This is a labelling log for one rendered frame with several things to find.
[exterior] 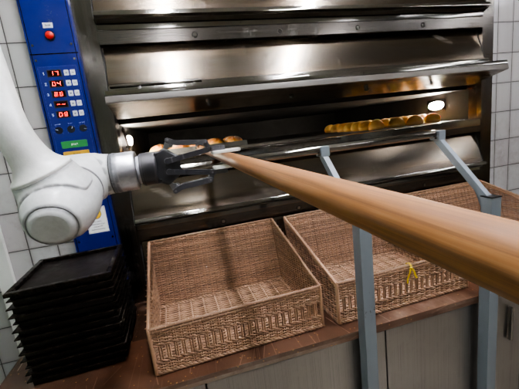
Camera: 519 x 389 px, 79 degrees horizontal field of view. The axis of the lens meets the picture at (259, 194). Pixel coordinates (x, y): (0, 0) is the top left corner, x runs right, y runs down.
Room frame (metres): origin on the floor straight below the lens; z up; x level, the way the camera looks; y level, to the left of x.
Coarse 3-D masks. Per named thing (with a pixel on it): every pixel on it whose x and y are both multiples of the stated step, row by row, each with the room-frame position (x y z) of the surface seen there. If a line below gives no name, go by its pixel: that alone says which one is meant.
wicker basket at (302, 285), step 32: (256, 224) 1.38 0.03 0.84; (160, 256) 1.26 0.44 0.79; (192, 256) 1.28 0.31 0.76; (224, 256) 1.31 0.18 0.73; (256, 256) 1.34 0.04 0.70; (288, 256) 1.22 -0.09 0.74; (160, 288) 1.22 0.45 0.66; (224, 288) 1.27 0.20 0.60; (256, 288) 1.26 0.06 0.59; (288, 288) 1.23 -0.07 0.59; (320, 288) 0.95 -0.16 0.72; (160, 320) 1.09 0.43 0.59; (192, 320) 0.84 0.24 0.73; (224, 320) 0.87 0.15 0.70; (256, 320) 0.90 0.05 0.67; (288, 320) 1.00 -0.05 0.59; (320, 320) 0.97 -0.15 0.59; (160, 352) 0.82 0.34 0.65; (192, 352) 0.84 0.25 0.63; (224, 352) 0.87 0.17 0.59
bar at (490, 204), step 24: (336, 144) 1.10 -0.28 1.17; (360, 144) 1.12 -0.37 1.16; (384, 144) 1.16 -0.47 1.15; (192, 168) 0.99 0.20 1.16; (456, 168) 1.12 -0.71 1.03; (480, 192) 1.03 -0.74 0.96; (360, 240) 0.87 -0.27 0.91; (360, 264) 0.87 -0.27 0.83; (360, 288) 0.88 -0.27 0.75; (480, 288) 1.01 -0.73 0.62; (360, 312) 0.89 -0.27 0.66; (480, 312) 1.01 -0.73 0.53; (360, 336) 0.90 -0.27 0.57; (480, 336) 1.01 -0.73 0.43; (480, 360) 1.00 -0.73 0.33; (480, 384) 1.00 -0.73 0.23
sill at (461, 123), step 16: (400, 128) 1.60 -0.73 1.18; (416, 128) 1.62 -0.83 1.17; (432, 128) 1.64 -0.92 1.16; (448, 128) 1.66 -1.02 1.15; (272, 144) 1.46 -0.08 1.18; (288, 144) 1.46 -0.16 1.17; (304, 144) 1.47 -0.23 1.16; (320, 144) 1.49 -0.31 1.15; (192, 160) 1.35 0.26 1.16; (208, 160) 1.37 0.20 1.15
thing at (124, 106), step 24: (408, 72) 1.44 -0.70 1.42; (432, 72) 1.47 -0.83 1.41; (456, 72) 1.50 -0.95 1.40; (480, 72) 1.55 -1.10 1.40; (120, 96) 1.16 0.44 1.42; (144, 96) 1.18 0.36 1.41; (168, 96) 1.20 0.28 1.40; (192, 96) 1.23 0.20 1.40; (216, 96) 1.27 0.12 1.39; (240, 96) 1.32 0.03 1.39; (264, 96) 1.37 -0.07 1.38; (288, 96) 1.42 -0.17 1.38; (312, 96) 1.48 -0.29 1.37; (336, 96) 1.55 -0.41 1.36
